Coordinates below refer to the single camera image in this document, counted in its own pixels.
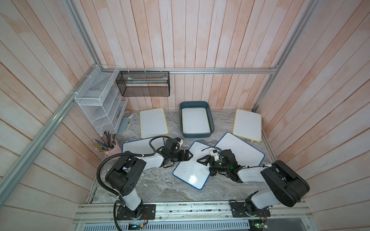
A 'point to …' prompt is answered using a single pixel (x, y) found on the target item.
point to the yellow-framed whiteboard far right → (248, 125)
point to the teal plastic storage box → (197, 104)
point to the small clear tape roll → (128, 113)
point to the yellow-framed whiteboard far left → (153, 123)
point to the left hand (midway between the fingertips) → (187, 159)
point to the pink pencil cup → (115, 150)
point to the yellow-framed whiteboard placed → (195, 120)
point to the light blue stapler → (123, 125)
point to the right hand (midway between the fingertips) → (198, 164)
